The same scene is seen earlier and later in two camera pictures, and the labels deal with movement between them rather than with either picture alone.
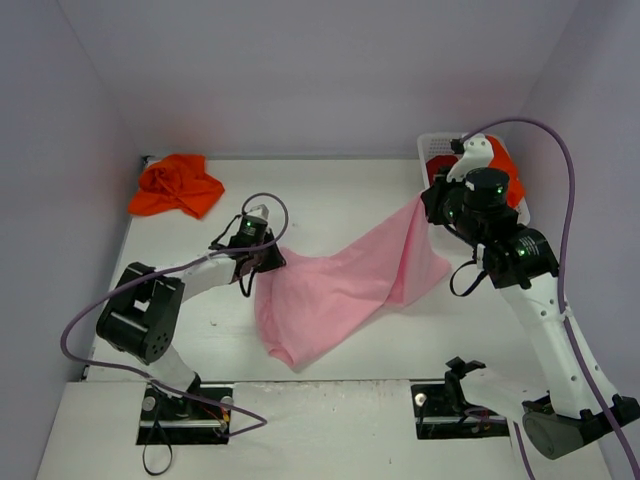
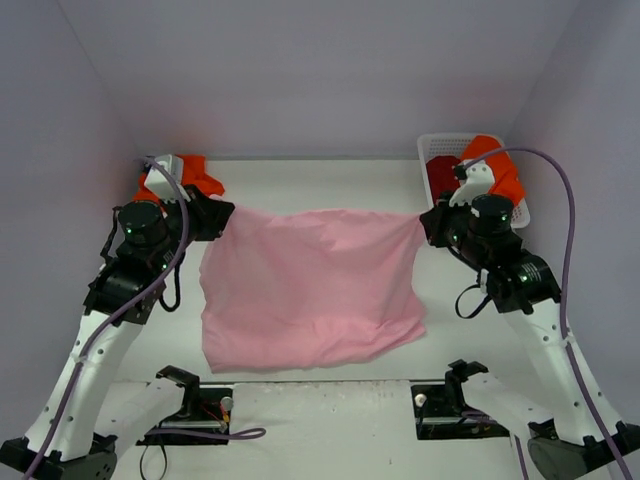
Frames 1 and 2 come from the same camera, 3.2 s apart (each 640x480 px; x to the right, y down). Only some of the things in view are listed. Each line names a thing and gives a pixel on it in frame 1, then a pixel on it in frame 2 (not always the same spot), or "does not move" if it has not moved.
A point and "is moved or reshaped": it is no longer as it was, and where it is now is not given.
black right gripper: [432, 203] to [435, 226]
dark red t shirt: [433, 165] does not move
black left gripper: [272, 254] to [214, 215]
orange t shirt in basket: [501, 158] does not move
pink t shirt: [305, 303] is moved or reshaped
